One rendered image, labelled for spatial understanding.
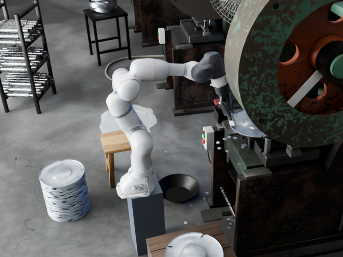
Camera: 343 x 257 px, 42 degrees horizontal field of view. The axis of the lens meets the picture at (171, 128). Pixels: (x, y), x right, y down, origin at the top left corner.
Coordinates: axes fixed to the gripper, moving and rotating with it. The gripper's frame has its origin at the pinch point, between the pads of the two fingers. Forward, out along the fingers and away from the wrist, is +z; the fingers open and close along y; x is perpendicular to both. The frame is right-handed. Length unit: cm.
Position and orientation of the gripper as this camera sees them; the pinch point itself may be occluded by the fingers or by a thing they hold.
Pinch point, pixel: (231, 119)
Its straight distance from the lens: 243.5
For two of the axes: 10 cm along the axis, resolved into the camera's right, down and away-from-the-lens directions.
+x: 7.9, -0.3, -6.1
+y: -5.2, 4.8, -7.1
